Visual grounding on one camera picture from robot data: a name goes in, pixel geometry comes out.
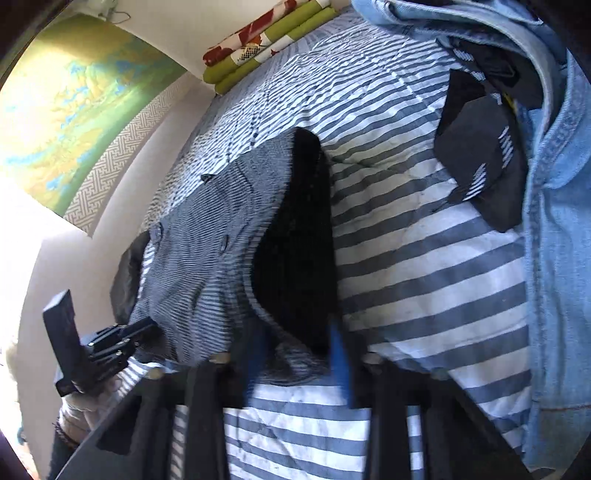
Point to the red patterned folded blanket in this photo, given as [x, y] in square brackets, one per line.
[249, 32]

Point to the landscape wall scroll painting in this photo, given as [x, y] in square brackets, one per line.
[78, 101]

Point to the person's left hand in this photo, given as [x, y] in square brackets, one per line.
[87, 406]

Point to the blue white striped bedspread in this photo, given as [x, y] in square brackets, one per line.
[415, 277]

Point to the light blue denim shirt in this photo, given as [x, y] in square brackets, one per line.
[558, 207]

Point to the black garment with white stripes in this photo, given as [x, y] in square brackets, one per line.
[480, 138]

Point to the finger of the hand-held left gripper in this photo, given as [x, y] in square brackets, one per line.
[138, 330]

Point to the green folded quilt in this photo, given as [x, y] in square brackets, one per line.
[291, 25]
[277, 57]

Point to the grey checked shirt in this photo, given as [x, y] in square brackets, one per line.
[198, 230]

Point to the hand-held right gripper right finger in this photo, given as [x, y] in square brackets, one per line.
[341, 364]

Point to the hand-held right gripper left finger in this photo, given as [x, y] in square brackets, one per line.
[251, 364]

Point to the black cloth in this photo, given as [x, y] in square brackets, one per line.
[124, 281]

